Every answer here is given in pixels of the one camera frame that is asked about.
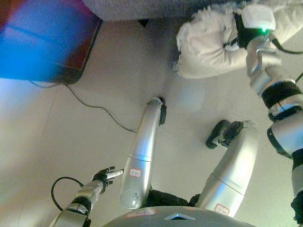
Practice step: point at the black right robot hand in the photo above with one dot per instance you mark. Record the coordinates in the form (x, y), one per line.
(246, 26)

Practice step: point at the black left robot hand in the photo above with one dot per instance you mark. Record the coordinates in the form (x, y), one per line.
(104, 176)

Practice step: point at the beige fringed throw pillow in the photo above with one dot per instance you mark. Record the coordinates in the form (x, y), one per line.
(208, 52)

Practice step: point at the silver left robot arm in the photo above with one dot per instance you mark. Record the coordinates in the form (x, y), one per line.
(80, 205)

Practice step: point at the silver left robot leg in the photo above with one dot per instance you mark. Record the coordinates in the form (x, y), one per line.
(142, 153)

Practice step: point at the silver robot leg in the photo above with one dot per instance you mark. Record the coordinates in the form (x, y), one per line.
(232, 175)
(142, 153)

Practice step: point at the black robot waist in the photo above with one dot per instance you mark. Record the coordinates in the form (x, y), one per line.
(168, 198)

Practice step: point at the black left robot foot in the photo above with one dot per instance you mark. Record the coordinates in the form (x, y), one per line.
(163, 116)

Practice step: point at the black robot foot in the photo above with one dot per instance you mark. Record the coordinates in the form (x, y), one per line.
(163, 116)
(220, 134)

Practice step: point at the grey fabric armchair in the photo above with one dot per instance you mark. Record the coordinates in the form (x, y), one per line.
(146, 9)

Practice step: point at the black right robot foot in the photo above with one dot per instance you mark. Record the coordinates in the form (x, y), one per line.
(220, 134)

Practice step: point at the silver right robot leg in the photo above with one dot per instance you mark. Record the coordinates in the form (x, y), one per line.
(232, 175)

